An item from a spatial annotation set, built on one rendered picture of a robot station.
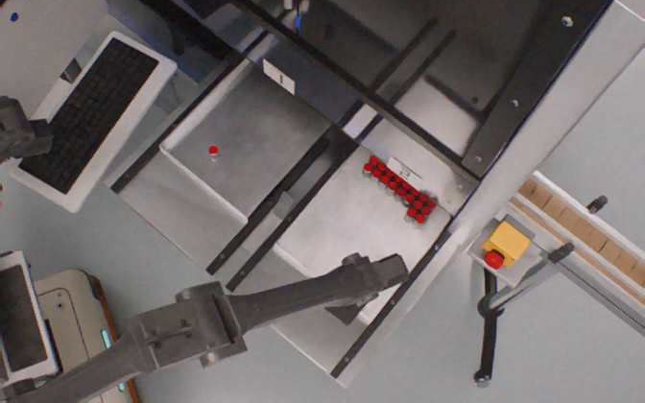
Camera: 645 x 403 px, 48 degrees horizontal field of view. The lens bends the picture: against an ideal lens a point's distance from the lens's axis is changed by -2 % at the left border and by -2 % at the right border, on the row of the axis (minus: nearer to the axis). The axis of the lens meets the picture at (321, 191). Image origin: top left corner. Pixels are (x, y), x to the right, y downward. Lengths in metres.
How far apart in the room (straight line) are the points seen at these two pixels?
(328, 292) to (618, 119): 1.93
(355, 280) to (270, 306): 0.22
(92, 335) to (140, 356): 1.27
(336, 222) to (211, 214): 0.27
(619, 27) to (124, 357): 0.73
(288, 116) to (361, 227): 0.31
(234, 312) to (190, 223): 0.62
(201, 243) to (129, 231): 0.99
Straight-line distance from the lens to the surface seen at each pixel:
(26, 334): 1.51
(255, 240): 1.62
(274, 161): 1.68
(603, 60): 0.93
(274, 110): 1.73
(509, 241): 1.53
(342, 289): 1.24
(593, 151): 2.86
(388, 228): 1.64
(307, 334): 1.58
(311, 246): 1.62
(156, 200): 1.68
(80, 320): 2.28
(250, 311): 1.08
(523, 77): 1.05
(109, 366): 1.05
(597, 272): 1.69
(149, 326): 0.99
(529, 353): 2.59
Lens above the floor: 2.45
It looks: 71 degrees down
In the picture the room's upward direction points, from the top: 7 degrees clockwise
